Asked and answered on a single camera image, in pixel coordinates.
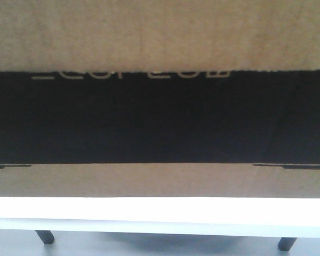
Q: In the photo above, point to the brown cardboard box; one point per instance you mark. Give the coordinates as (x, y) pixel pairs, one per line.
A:
(160, 98)

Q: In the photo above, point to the black table leg left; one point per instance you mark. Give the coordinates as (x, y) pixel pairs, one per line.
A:
(46, 236)

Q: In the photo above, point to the black table leg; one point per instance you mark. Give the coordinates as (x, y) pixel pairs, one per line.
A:
(46, 236)
(286, 243)

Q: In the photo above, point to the black table leg right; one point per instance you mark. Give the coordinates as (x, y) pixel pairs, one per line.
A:
(286, 243)

